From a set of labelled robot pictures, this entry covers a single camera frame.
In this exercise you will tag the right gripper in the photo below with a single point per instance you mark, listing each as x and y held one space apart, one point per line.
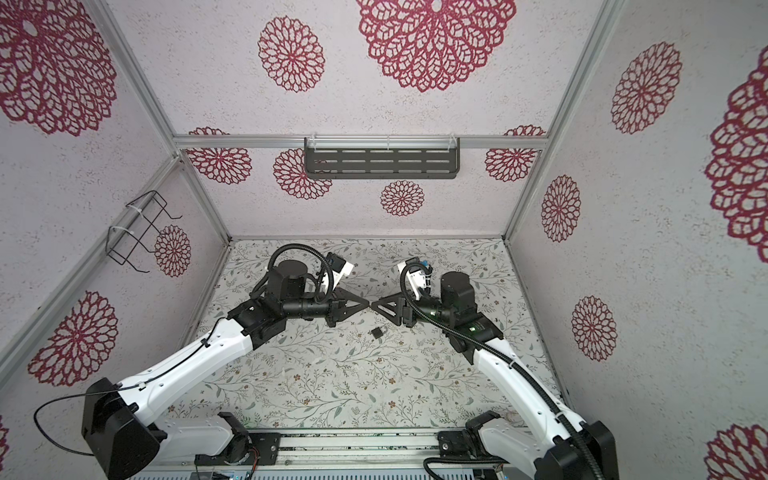
408 313

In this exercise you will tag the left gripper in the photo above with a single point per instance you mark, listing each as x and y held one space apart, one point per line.
338 309

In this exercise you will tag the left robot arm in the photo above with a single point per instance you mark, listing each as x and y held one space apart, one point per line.
124 424

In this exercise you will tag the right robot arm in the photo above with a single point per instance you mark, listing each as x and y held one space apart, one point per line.
473 335

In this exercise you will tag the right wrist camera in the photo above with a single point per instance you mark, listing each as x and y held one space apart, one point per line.
418 276

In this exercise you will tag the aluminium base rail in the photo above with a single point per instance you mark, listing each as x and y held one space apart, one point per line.
360 447

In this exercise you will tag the dark metal wall shelf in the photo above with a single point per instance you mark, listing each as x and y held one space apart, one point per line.
385 159

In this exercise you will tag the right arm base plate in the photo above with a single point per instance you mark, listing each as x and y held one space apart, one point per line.
461 445

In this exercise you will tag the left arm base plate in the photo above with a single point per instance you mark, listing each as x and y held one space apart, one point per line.
258 449

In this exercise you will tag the black wire wall rack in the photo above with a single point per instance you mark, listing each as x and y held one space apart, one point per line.
125 237

